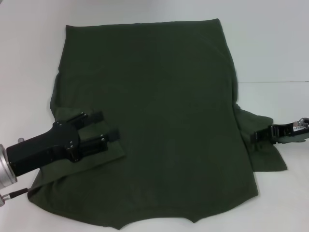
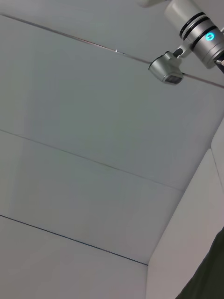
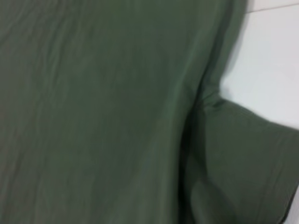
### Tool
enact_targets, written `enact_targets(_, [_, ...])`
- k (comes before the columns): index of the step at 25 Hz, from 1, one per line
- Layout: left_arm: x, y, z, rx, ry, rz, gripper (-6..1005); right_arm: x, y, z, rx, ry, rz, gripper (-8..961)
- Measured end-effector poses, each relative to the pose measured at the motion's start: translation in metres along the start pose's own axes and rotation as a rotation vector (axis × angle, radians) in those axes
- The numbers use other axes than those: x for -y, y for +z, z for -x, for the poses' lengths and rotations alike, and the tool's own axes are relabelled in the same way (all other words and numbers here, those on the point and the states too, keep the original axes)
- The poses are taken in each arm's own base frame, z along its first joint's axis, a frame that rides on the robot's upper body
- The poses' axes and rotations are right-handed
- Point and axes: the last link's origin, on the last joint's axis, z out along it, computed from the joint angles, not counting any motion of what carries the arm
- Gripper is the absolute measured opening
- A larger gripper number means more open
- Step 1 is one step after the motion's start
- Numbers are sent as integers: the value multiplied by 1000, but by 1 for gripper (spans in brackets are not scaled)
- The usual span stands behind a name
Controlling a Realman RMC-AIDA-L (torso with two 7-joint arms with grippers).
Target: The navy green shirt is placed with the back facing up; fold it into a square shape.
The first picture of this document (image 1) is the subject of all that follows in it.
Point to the dark green shirt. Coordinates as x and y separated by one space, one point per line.
169 120

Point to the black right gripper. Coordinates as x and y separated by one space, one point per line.
289 134

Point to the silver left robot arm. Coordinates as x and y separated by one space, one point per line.
6 174

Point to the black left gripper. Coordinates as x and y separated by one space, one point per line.
43 149

